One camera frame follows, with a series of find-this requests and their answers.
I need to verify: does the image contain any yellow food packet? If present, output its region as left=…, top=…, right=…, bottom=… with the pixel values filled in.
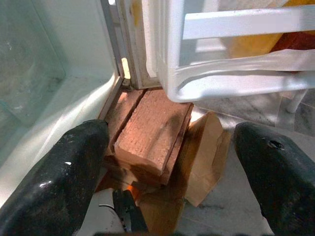
left=225, top=0, right=315, bottom=59

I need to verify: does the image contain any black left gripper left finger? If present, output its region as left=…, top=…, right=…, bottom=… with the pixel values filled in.
left=0, top=119, right=110, bottom=236

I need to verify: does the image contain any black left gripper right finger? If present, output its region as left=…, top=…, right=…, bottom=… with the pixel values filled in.
left=233, top=121, right=315, bottom=236

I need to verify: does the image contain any grey steel fridge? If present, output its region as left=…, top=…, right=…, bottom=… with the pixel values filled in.
left=0, top=0, right=315, bottom=205

